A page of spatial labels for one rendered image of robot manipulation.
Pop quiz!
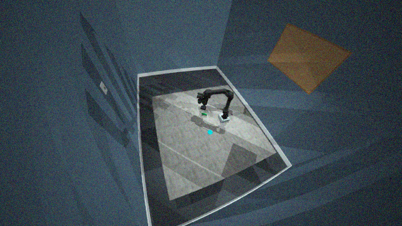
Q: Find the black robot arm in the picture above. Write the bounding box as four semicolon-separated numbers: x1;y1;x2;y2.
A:
197;89;234;120

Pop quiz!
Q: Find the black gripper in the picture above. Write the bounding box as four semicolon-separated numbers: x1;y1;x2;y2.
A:
200;100;208;110

